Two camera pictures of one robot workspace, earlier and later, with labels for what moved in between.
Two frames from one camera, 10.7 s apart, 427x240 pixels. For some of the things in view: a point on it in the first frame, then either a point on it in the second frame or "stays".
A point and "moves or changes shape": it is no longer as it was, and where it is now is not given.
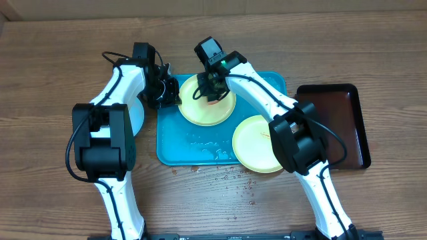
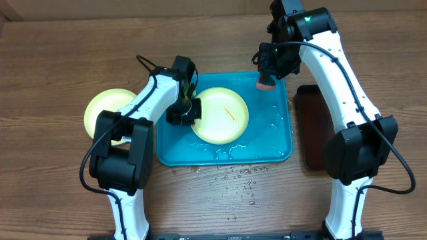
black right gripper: x=207 y=91 to x=264 y=56
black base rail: x=306 y=235 stays
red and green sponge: x=211 y=103 moves or changes shape
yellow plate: x=252 y=145 to x=225 y=116
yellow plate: x=201 y=112 moves or changes shape
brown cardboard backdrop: x=19 y=9 stays
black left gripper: x=174 y=97 to x=197 y=113
